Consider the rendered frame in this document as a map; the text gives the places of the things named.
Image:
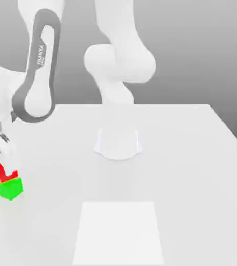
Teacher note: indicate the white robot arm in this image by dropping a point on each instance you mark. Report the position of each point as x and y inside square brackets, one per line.
[118, 62]

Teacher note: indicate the small green cube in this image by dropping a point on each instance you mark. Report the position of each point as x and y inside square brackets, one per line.
[10, 188]

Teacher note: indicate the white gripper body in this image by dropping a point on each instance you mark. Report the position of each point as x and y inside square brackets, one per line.
[5, 153]

